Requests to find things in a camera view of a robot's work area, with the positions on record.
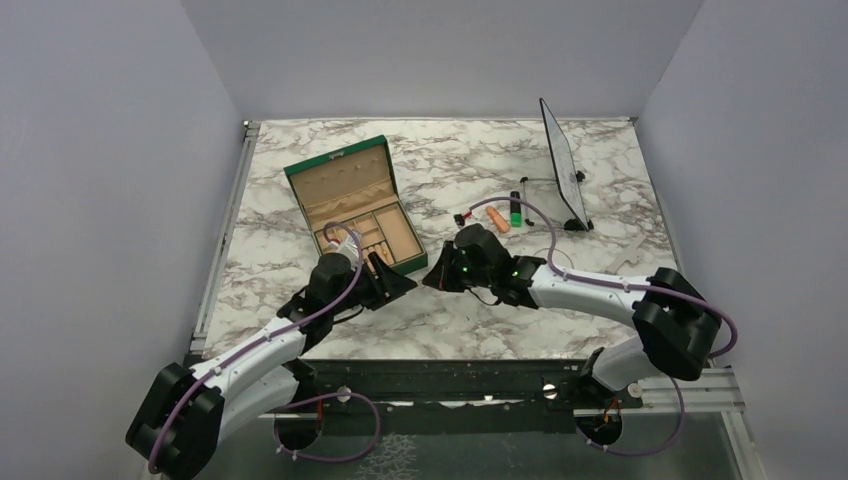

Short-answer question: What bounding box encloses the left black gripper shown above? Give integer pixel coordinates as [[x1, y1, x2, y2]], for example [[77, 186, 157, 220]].
[[329, 252, 417, 316]]

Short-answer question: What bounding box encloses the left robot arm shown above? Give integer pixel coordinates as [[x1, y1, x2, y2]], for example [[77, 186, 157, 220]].
[[125, 253, 417, 479]]

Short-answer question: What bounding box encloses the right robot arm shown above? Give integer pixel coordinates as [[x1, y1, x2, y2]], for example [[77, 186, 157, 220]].
[[423, 224, 723, 407]]

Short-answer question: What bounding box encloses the green jewelry box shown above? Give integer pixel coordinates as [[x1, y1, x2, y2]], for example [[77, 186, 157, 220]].
[[284, 135, 428, 275]]

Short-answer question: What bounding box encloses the green highlighter pen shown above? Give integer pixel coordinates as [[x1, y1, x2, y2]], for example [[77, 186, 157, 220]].
[[509, 190, 523, 228]]

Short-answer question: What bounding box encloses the small whiteboard on stand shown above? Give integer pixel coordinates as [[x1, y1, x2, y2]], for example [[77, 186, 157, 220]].
[[519, 97, 594, 231]]

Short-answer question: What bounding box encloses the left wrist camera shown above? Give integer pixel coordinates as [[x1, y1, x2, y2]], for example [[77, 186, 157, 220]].
[[326, 229, 362, 264]]

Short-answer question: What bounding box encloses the silver bangle bracelet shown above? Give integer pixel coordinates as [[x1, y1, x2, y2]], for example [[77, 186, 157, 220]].
[[533, 247, 576, 273]]

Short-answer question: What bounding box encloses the aluminium frame rail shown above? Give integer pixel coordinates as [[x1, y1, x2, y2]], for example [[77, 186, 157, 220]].
[[181, 120, 262, 367]]

